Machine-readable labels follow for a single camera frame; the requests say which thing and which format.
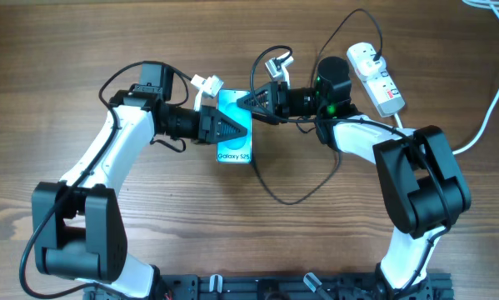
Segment black USB charging cable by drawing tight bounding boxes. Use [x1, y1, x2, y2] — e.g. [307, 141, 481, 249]
[251, 7, 385, 206]

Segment white USB charger plug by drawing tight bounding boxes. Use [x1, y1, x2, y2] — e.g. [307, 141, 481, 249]
[357, 57, 387, 80]

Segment left black camera cable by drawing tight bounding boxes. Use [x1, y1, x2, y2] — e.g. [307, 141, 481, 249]
[17, 60, 192, 299]

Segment white cables at corner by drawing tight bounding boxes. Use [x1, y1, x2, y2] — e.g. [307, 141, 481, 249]
[461, 0, 499, 13]

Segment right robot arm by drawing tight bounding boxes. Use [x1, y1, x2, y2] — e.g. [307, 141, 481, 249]
[237, 57, 471, 299]

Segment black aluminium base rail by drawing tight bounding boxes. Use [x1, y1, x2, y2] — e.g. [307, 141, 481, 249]
[82, 272, 455, 300]

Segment Galaxy S25 smartphone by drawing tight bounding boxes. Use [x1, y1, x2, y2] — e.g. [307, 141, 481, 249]
[217, 89, 252, 163]

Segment right black camera cable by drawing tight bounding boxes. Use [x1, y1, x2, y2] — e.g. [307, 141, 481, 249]
[249, 44, 454, 293]

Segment black camera cable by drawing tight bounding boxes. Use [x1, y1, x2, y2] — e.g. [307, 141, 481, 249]
[17, 60, 192, 299]
[249, 44, 454, 293]

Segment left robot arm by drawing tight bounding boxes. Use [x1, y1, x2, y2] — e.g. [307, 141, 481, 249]
[19, 61, 247, 299]

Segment white power strip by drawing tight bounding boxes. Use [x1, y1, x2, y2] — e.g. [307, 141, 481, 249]
[347, 42, 405, 118]

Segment white power strip cord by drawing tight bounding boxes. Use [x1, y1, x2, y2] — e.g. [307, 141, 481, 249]
[393, 3, 499, 156]

